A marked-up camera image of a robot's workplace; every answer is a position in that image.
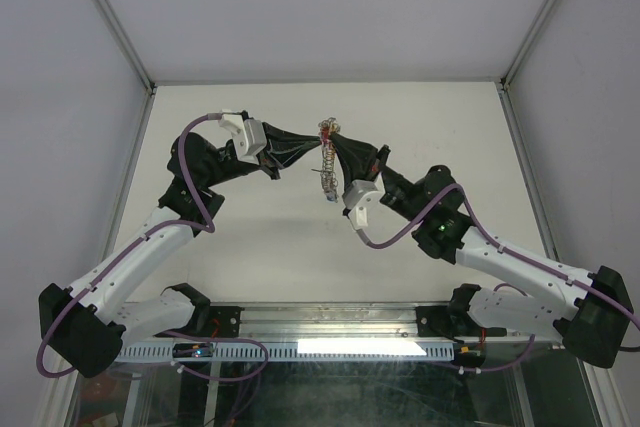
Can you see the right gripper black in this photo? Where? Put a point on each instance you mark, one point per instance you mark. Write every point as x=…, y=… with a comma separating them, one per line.
x=357, y=160

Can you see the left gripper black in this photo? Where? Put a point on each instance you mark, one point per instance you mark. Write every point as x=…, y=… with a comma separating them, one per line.
x=285, y=148

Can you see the metal keyring holder with rings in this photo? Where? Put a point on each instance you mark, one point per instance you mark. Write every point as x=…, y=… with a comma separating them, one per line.
x=328, y=179

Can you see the red key tag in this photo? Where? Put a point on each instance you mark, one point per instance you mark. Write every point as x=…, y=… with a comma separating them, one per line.
x=325, y=136

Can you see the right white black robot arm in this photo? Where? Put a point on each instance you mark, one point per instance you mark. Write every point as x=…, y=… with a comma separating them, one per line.
x=586, y=312

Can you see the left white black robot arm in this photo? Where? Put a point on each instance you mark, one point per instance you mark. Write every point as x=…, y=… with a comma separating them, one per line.
x=90, y=321

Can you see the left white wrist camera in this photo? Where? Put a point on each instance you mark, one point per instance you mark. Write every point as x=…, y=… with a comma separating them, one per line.
x=248, y=135

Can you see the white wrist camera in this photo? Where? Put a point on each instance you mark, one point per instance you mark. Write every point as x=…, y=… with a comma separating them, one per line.
x=360, y=197
x=248, y=135

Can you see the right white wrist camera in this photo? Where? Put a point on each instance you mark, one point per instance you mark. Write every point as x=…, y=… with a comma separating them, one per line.
x=360, y=197

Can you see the aluminium mounting rail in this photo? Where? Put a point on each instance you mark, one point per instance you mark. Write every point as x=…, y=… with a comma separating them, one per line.
x=265, y=322

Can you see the left aluminium frame post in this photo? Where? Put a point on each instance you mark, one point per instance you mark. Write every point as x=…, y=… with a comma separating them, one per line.
x=123, y=41

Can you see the aluminium frame post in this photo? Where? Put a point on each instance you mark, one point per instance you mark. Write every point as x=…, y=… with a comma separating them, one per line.
x=123, y=41
x=541, y=19

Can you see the grey slotted cable duct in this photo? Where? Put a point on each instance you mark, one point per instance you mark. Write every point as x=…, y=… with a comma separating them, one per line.
x=304, y=350

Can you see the right aluminium frame post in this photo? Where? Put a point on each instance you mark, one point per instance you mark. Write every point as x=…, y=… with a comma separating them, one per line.
x=541, y=19

